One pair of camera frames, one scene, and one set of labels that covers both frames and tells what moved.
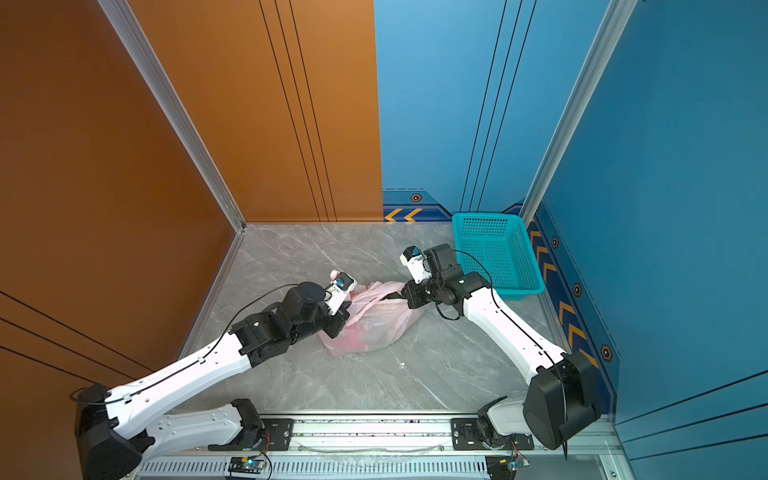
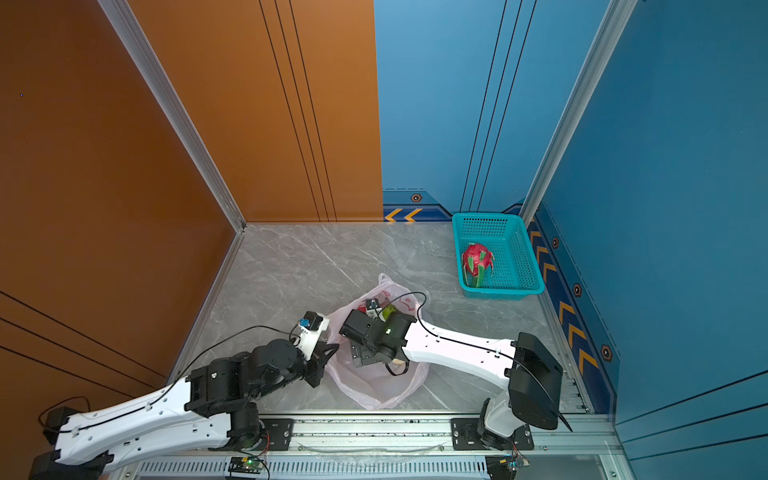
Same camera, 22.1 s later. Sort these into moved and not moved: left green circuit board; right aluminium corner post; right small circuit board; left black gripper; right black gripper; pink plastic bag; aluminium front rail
Moved: right black gripper; pink plastic bag; left black gripper
Not moved: right small circuit board; left green circuit board; right aluminium corner post; aluminium front rail
